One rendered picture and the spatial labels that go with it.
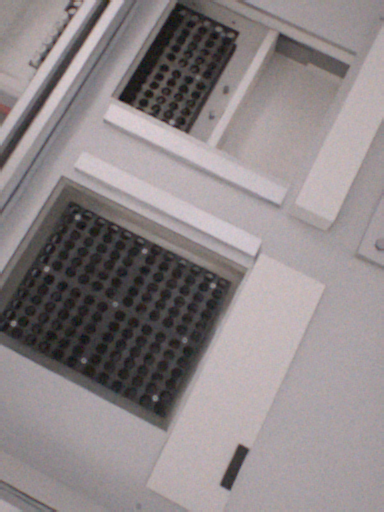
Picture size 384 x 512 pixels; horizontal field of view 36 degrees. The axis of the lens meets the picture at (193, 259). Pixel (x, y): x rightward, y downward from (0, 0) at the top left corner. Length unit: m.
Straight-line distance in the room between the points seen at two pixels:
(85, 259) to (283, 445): 0.31
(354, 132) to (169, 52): 0.27
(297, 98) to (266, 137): 0.08
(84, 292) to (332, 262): 0.29
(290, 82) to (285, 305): 0.38
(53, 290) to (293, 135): 0.40
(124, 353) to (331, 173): 0.31
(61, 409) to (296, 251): 0.31
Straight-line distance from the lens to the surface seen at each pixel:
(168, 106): 0.79
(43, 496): 0.56
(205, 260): 0.78
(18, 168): 0.68
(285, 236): 0.69
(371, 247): 0.70
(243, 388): 0.64
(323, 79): 0.93
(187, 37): 0.85
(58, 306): 0.72
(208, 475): 0.64
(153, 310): 0.70
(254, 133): 0.87
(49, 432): 0.66
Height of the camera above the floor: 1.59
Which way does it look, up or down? 75 degrees down
